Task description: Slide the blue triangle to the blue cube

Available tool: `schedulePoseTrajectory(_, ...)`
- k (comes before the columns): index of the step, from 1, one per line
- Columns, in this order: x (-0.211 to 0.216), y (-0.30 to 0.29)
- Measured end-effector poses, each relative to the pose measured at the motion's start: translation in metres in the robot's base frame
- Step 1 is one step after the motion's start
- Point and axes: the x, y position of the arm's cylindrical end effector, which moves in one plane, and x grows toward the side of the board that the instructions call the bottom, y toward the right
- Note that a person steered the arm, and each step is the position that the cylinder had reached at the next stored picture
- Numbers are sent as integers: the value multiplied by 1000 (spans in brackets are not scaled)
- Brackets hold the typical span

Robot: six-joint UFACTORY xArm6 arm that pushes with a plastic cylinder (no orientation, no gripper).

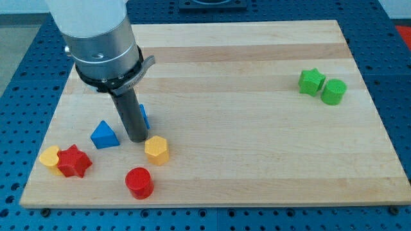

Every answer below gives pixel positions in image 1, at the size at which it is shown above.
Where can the red cylinder block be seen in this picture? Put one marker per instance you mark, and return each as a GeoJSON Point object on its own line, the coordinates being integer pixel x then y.
{"type": "Point", "coordinates": [139, 183]}

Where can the green cylinder block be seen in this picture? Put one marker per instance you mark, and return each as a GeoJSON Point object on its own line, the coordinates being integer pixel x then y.
{"type": "Point", "coordinates": [333, 92]}

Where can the blue triangle block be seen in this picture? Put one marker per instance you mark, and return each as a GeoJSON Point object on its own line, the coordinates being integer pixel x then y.
{"type": "Point", "coordinates": [104, 137]}

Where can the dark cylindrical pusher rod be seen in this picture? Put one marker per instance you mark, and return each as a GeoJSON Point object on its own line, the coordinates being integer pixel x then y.
{"type": "Point", "coordinates": [131, 116]}

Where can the blue cube block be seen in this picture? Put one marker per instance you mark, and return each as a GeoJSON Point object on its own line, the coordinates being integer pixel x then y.
{"type": "Point", "coordinates": [145, 117]}

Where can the red star block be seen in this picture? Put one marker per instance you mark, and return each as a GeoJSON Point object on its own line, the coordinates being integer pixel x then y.
{"type": "Point", "coordinates": [73, 162]}

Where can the green star block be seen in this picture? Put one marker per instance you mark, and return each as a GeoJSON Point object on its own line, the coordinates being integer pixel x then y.
{"type": "Point", "coordinates": [311, 81]}

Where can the black clamp with grey lever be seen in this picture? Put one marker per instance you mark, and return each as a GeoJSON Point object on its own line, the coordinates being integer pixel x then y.
{"type": "Point", "coordinates": [125, 83]}

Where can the wooden board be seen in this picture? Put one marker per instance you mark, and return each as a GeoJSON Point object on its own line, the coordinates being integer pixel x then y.
{"type": "Point", "coordinates": [226, 98]}

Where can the yellow hexagon block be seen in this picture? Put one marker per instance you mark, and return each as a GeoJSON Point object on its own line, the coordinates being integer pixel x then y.
{"type": "Point", "coordinates": [157, 150]}

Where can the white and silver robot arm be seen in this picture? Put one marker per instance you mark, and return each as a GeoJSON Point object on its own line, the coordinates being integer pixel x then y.
{"type": "Point", "coordinates": [98, 35]}

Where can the yellow heart block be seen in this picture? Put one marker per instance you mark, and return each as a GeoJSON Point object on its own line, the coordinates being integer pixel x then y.
{"type": "Point", "coordinates": [49, 159]}

